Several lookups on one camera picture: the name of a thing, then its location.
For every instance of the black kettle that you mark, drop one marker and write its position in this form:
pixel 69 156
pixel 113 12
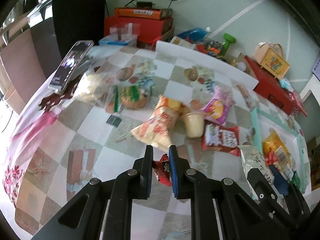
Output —
pixel 30 2

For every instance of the brown chair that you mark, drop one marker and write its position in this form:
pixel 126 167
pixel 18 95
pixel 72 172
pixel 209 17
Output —
pixel 20 67

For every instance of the pudding cup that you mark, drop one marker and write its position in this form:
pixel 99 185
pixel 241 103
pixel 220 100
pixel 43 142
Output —
pixel 192 126

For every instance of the white tray with teal rim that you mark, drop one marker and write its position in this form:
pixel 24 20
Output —
pixel 280 125

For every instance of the orange flat box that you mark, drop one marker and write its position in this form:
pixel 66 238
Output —
pixel 140 13

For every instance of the green dumbbell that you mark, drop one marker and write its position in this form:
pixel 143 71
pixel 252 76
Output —
pixel 228 43

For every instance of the small black card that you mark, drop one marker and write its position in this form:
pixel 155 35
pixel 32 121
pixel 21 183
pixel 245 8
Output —
pixel 113 121

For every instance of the clear plastic box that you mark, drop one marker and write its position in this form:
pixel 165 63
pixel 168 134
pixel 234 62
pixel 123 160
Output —
pixel 123 31

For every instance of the small red candy packet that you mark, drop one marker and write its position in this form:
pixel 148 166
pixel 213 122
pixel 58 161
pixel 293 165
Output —
pixel 162 171

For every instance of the large red gift box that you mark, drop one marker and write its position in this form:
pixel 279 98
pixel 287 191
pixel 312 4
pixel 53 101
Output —
pixel 150 30

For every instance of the red brown snack packet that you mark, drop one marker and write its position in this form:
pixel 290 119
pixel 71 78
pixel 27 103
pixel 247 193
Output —
pixel 220 137

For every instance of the green striped cookie packet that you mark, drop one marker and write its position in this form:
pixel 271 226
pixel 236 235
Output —
pixel 131 97

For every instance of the small white round container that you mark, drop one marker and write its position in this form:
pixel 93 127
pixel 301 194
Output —
pixel 241 66

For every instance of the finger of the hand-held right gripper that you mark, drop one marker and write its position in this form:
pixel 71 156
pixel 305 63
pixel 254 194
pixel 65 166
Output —
pixel 260 185
pixel 280 182

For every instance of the brown cardboard carton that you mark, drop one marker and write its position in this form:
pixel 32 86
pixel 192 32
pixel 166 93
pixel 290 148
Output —
pixel 315 155

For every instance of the white cabinet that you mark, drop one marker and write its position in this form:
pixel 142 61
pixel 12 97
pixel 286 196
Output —
pixel 312 87

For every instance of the yellow bread packet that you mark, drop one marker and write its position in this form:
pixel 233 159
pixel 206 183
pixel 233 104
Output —
pixel 271 142

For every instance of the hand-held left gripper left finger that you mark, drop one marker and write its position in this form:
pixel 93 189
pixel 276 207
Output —
pixel 147 177

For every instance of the pink cartoon cloth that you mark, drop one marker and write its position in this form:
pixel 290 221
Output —
pixel 32 130

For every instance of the open cardboard box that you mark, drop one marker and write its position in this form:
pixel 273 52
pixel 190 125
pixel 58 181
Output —
pixel 168 35

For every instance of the clear bag with cream bun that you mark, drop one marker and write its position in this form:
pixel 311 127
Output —
pixel 92 87

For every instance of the red gift packet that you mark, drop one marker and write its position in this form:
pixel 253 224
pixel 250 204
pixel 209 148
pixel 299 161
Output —
pixel 297 102

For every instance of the glossy side counter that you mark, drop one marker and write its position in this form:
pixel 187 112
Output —
pixel 40 15

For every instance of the yellow white carton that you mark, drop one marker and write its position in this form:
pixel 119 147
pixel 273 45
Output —
pixel 178 41

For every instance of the red flat box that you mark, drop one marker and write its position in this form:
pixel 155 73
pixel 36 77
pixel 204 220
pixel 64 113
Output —
pixel 272 87

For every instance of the blue face mask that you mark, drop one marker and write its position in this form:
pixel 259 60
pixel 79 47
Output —
pixel 286 85

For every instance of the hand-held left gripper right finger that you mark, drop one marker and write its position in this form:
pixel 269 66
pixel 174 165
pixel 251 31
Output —
pixel 173 172

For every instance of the black power adapter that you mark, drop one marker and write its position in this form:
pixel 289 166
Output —
pixel 144 4

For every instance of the yellow house-shaped box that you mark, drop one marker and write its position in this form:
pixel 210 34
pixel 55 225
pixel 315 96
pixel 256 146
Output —
pixel 273 65

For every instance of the pink snack packet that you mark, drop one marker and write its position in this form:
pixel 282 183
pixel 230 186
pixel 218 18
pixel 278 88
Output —
pixel 216 106

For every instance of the silver phone stand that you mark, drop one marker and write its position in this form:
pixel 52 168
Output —
pixel 83 65

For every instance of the smartphone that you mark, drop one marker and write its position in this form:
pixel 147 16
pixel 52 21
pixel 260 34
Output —
pixel 68 66

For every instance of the blue water bottle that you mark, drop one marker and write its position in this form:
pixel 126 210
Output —
pixel 192 33

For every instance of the pile of colourful toys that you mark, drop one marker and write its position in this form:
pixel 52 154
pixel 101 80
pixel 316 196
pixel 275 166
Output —
pixel 210 46

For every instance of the white calligraphy snack packet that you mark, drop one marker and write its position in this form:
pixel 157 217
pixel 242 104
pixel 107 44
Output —
pixel 255 160

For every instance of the orange snack packet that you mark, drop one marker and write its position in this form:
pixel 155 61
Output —
pixel 157 125

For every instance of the dark chair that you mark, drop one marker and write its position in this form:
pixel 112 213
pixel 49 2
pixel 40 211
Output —
pixel 45 45

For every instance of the purple wall calendar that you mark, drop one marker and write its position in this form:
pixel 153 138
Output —
pixel 317 70

